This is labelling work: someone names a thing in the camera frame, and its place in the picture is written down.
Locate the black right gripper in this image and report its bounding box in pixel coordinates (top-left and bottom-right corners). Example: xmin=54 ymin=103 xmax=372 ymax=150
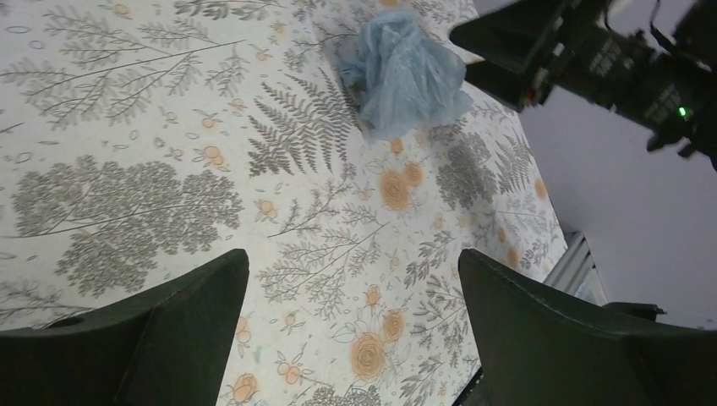
xmin=449 ymin=0 xmax=695 ymax=151

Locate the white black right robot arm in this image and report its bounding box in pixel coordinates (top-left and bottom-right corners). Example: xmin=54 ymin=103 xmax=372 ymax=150
xmin=449 ymin=0 xmax=716 ymax=160

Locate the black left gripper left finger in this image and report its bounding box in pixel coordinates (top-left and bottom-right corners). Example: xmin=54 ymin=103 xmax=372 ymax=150
xmin=1 ymin=249 xmax=249 ymax=405

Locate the light blue plastic trash bag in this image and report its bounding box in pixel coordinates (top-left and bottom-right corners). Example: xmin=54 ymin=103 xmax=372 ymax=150
xmin=339 ymin=9 xmax=473 ymax=141

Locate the floral patterned table mat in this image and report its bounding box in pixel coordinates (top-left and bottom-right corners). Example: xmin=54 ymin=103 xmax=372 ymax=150
xmin=1 ymin=1 xmax=566 ymax=405

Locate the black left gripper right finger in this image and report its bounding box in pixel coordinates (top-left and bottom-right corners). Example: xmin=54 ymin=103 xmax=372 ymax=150
xmin=457 ymin=249 xmax=716 ymax=405

